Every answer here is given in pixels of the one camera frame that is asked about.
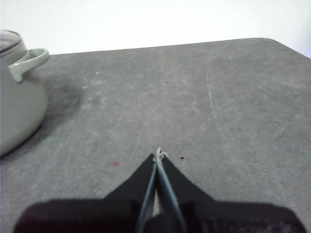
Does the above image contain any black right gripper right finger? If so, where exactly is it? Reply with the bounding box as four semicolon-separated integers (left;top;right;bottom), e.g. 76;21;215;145
156;147;243;233

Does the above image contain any pale green electric cooking pot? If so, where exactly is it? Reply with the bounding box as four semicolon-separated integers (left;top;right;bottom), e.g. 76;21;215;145
0;36;51;159

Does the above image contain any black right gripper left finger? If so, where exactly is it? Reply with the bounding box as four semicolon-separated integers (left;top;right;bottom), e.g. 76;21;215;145
72;152;158;233

